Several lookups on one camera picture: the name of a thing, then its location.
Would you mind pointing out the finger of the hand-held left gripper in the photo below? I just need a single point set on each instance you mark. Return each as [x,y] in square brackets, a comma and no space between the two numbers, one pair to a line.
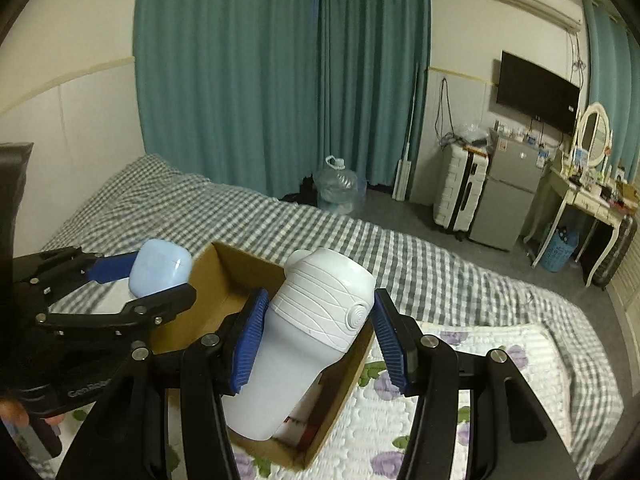
[150,305]
[112,267]

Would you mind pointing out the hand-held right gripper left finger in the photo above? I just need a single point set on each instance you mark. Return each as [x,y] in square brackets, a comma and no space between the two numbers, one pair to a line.
[247,345]

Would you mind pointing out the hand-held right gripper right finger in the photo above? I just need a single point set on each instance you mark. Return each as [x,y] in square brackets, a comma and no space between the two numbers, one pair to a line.
[392,340]

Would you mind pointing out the light blue earbuds case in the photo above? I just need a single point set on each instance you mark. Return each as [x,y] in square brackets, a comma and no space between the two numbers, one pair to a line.
[160,267]

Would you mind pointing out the brown cardboard box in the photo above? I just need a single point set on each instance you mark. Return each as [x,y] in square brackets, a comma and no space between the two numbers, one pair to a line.
[215,290]

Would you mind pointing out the white plastic bottle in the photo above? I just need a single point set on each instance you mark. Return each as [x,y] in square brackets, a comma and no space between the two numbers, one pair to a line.
[310,320]

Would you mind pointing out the person's left hand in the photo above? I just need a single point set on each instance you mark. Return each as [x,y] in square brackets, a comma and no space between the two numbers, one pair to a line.
[12,412]

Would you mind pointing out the white floral quilt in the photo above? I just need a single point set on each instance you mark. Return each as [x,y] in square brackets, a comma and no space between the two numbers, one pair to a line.
[465,335]

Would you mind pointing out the grey checkered bed sheet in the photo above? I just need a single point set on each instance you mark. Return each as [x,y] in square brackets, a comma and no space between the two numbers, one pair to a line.
[350,240]

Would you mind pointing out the clear water jug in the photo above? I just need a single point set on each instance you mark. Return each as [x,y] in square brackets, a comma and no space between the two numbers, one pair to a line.
[340,187]

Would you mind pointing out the white suitcase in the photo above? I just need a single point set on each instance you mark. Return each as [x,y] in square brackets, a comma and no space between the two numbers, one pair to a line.
[457,190]

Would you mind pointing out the black bag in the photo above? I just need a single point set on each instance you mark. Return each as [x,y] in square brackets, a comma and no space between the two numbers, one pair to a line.
[302,190]

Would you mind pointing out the white mop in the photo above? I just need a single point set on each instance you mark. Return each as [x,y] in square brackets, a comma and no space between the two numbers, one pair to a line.
[405,175]

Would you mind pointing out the grey fridge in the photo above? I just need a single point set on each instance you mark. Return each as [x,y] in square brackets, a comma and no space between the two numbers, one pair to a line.
[505,195]

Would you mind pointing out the blue plastic basket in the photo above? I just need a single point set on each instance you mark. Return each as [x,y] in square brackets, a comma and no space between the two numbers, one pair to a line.
[560,250]

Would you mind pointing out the clear plastic bag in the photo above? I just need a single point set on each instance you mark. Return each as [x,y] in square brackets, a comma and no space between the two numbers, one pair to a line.
[472,132]

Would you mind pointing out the green curtain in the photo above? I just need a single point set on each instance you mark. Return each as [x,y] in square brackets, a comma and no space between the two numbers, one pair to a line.
[375,70]
[225,70]
[607,60]

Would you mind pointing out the dark suitcase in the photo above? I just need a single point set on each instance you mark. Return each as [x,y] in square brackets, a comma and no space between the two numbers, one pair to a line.
[617,252]

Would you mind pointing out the white louvred wardrobe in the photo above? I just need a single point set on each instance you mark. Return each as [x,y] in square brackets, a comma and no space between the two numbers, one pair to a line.
[629,285]

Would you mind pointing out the white dressing table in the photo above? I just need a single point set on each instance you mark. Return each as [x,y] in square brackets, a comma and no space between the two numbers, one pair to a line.
[595,205]

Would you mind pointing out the white oval vanity mirror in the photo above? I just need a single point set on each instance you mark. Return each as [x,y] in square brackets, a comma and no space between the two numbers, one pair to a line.
[592,135]

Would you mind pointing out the small photo frame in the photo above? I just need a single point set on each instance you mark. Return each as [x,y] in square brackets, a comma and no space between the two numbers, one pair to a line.
[581,157]

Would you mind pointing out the black wall television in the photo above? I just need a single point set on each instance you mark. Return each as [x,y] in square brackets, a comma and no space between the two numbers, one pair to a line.
[537,92]

